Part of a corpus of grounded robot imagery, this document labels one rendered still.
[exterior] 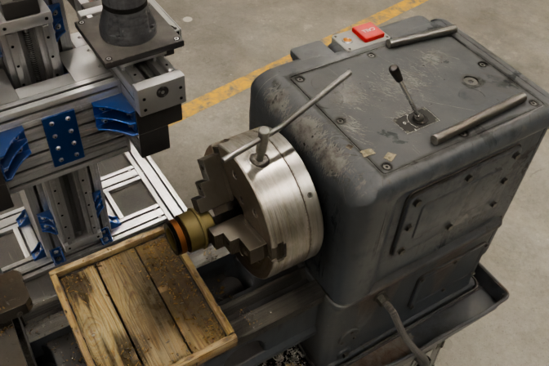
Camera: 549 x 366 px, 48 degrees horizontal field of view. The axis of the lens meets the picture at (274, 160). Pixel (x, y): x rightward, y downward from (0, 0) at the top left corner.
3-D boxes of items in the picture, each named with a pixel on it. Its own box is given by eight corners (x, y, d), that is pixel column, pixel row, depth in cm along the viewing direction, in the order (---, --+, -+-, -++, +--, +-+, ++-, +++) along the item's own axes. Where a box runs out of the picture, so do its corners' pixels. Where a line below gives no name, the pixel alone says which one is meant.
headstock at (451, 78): (403, 114, 193) (433, 5, 166) (517, 216, 165) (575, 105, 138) (238, 179, 169) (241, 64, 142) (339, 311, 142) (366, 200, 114)
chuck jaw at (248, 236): (254, 206, 131) (283, 239, 122) (255, 223, 134) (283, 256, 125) (207, 225, 126) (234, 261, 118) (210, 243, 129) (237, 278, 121)
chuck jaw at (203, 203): (238, 193, 136) (223, 142, 134) (247, 194, 132) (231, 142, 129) (194, 211, 132) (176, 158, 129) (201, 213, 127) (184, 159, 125)
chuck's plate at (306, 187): (245, 185, 158) (255, 97, 134) (311, 281, 142) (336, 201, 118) (233, 189, 157) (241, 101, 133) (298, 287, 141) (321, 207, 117)
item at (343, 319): (361, 272, 254) (403, 113, 193) (439, 366, 226) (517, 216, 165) (234, 336, 230) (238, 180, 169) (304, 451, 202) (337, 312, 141)
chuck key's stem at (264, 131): (257, 174, 124) (263, 136, 115) (251, 167, 125) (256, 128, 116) (265, 169, 125) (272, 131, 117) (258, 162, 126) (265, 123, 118)
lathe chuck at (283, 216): (233, 189, 157) (241, 101, 133) (298, 287, 141) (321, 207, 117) (201, 202, 153) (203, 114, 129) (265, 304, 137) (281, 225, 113)
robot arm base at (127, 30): (91, 24, 167) (85, -9, 160) (142, 10, 173) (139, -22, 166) (113, 52, 158) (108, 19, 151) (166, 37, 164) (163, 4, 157)
